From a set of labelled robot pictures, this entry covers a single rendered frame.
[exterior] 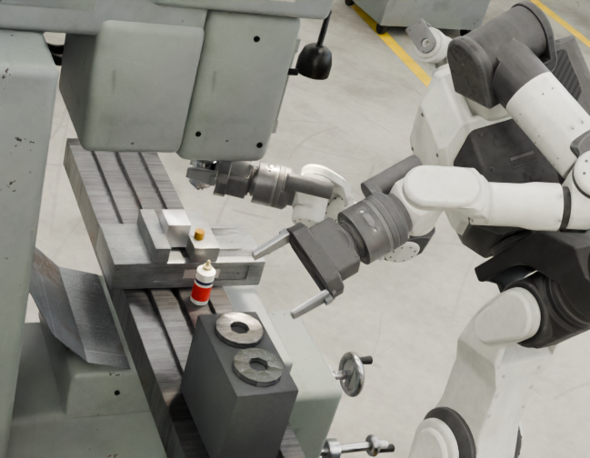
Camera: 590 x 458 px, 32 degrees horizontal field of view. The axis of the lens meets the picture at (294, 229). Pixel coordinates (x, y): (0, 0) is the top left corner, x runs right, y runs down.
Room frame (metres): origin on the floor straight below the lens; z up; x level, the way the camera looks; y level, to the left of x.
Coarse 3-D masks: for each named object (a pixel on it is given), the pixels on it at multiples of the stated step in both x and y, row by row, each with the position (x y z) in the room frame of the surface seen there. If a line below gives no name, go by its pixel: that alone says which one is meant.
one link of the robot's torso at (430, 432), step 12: (432, 420) 1.47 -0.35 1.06; (420, 432) 1.47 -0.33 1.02; (432, 432) 1.45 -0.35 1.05; (444, 432) 1.45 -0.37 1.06; (420, 444) 1.46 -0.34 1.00; (432, 444) 1.44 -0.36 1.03; (444, 444) 1.43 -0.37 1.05; (456, 444) 1.43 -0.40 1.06; (408, 456) 1.48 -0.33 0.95; (420, 456) 1.45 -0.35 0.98; (432, 456) 1.44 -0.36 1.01; (444, 456) 1.42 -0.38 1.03; (456, 456) 1.42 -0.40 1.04
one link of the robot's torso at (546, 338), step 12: (528, 276) 1.50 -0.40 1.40; (540, 276) 1.46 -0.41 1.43; (528, 288) 1.45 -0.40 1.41; (540, 288) 1.44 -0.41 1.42; (540, 300) 1.42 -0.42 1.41; (552, 300) 1.42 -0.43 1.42; (540, 312) 1.42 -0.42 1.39; (552, 312) 1.41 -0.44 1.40; (540, 324) 1.41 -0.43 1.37; (552, 324) 1.41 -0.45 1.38; (564, 324) 1.41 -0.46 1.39; (540, 336) 1.40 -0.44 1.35; (552, 336) 1.42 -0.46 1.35; (564, 336) 1.42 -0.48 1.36; (540, 348) 1.45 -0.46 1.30
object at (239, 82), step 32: (224, 32) 1.69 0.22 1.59; (256, 32) 1.72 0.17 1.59; (288, 32) 1.75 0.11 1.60; (224, 64) 1.70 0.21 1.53; (256, 64) 1.73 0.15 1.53; (288, 64) 1.77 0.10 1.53; (192, 96) 1.69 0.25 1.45; (224, 96) 1.71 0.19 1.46; (256, 96) 1.74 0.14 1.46; (192, 128) 1.68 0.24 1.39; (224, 128) 1.71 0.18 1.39; (256, 128) 1.75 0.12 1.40; (224, 160) 1.73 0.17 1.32; (256, 160) 1.77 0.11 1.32
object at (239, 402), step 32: (224, 320) 1.50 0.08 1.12; (256, 320) 1.53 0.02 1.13; (192, 352) 1.50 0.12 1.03; (224, 352) 1.43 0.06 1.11; (256, 352) 1.44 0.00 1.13; (192, 384) 1.47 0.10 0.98; (224, 384) 1.37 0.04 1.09; (256, 384) 1.36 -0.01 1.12; (288, 384) 1.39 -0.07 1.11; (192, 416) 1.44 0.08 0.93; (224, 416) 1.34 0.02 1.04; (256, 416) 1.35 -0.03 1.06; (288, 416) 1.38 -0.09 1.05; (224, 448) 1.33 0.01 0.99; (256, 448) 1.36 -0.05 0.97
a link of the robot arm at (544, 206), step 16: (496, 192) 1.35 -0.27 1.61; (512, 192) 1.36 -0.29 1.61; (528, 192) 1.36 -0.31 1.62; (544, 192) 1.36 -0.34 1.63; (560, 192) 1.37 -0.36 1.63; (576, 192) 1.36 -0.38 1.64; (496, 208) 1.34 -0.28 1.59; (512, 208) 1.34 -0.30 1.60; (528, 208) 1.34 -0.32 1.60; (544, 208) 1.34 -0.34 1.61; (560, 208) 1.35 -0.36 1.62; (576, 208) 1.35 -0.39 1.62; (496, 224) 1.34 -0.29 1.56; (512, 224) 1.35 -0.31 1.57; (528, 224) 1.34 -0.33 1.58; (544, 224) 1.34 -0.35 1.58; (560, 224) 1.35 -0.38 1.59; (576, 224) 1.36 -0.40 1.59
